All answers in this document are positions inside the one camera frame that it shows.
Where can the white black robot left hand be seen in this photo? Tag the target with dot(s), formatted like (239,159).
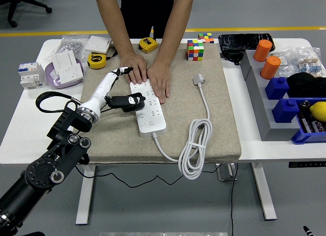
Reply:
(102,91)

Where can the person's right hand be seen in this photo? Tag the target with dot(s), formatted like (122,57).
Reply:
(133,66)

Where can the person's left hand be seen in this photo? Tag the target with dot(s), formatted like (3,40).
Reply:
(159,78)

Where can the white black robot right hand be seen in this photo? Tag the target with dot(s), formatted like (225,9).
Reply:
(308,231)

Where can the white power strip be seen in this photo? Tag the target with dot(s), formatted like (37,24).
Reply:
(152,116)

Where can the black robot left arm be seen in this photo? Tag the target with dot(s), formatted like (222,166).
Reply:
(38,175)

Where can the person's left forearm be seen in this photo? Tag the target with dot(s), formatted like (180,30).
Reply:
(175,25)

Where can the person's right forearm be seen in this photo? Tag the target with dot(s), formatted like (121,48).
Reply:
(117,22)

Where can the square yellow tape measure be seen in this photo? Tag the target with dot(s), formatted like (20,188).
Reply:
(147,44)

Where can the round yellow tape measure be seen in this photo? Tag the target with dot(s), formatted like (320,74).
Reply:
(96,61)

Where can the grey-brown mat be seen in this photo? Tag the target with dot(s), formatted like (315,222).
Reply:
(175,114)

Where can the white flat box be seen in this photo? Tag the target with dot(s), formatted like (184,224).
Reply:
(98,44)

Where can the large rubik's cube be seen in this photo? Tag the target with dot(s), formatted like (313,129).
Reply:
(195,51)

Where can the purple bowl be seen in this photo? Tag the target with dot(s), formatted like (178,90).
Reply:
(52,81)

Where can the white table leg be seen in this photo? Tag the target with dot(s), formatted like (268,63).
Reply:
(265,195)
(85,208)

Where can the clear bag of screws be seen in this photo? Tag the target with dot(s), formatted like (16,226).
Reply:
(70,44)

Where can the person's torso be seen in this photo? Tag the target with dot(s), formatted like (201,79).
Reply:
(147,7)

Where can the small rubik's cube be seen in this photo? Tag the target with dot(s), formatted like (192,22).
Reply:
(206,37)

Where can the black table control panel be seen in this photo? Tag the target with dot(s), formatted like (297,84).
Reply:
(305,164)

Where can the white circuit breaker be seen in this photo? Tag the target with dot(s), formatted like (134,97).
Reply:
(30,75)

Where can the small black box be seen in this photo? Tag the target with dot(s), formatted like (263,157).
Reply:
(231,57)

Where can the black glossy tray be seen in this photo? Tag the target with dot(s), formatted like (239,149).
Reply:
(239,41)

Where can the blue plastic bin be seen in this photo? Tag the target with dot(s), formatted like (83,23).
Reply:
(300,137)

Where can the grey stepped stand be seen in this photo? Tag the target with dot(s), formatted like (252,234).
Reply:
(257,93)

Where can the dark components in bin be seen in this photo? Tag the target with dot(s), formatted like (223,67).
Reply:
(313,125)

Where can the orange cylinder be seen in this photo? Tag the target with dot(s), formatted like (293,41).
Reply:
(262,51)
(270,67)

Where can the blue block with knob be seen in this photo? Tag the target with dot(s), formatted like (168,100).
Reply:
(285,111)
(277,89)

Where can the yellow lemon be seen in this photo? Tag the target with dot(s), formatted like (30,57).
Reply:
(319,112)

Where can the black office chair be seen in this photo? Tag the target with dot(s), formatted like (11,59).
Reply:
(15,2)

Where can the clear bag of parts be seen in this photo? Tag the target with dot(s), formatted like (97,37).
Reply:
(285,61)

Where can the black cloth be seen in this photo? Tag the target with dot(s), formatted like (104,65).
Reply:
(305,85)

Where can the clear bag of resistors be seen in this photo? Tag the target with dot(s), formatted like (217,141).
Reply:
(310,63)

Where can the white wall socket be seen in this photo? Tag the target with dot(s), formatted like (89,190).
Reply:
(71,74)

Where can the white switch panel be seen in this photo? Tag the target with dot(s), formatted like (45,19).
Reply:
(63,59)

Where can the metal bracket under table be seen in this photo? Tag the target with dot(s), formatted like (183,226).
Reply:
(225,173)

